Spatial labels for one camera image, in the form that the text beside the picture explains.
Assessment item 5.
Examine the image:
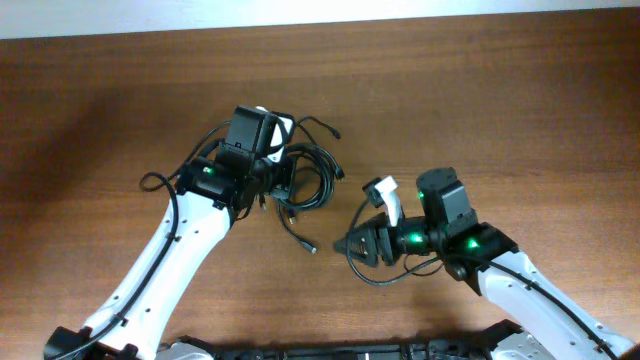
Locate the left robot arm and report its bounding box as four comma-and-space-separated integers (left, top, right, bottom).
43, 105, 295, 359

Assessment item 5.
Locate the right camera cable black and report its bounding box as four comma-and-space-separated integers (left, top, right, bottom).
345, 200, 633, 359

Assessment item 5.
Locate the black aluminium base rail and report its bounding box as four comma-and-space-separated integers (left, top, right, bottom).
157, 320, 552, 360

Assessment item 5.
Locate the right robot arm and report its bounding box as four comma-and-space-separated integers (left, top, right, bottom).
334, 168, 639, 359

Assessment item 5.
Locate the camera cable black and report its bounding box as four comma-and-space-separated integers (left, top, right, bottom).
47, 119, 234, 360
345, 200, 633, 359

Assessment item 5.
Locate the thin black USB cable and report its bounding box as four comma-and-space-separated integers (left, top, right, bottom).
276, 115, 343, 256

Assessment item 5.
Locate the left camera cable black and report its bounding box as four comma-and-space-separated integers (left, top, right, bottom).
47, 119, 234, 360

